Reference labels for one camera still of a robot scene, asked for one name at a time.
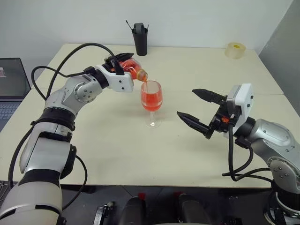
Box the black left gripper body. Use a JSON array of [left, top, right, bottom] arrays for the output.
[[104, 56, 118, 72]]

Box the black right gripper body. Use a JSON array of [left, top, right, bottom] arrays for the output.
[[204, 100, 241, 140]]

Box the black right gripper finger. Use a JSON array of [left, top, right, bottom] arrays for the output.
[[176, 111, 210, 137], [191, 88, 227, 105]]

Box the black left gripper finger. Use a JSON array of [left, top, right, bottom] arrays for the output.
[[114, 61, 126, 76], [112, 52, 135, 62]]

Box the clear bottle with red drink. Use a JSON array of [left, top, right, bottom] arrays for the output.
[[117, 58, 150, 83]]

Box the clear wine glass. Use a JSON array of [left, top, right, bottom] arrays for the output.
[[140, 80, 163, 128]]

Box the black tall cup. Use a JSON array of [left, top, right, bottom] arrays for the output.
[[132, 27, 149, 57]]

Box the grey laptop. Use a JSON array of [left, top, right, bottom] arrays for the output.
[[0, 57, 32, 132]]

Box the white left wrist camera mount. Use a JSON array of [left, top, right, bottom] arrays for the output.
[[95, 64, 135, 93]]

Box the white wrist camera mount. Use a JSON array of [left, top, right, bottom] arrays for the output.
[[95, 64, 135, 93], [225, 82, 255, 129]]

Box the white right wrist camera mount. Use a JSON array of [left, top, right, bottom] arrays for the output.
[[225, 82, 255, 129]]

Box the grey strap loop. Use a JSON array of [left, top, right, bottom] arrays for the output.
[[133, 22, 145, 34]]

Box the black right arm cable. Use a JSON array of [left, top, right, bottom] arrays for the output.
[[221, 124, 274, 182]]

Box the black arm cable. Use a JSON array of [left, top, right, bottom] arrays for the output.
[[31, 42, 118, 100], [221, 124, 274, 182]]

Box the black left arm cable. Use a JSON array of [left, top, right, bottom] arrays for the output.
[[31, 42, 118, 100]]

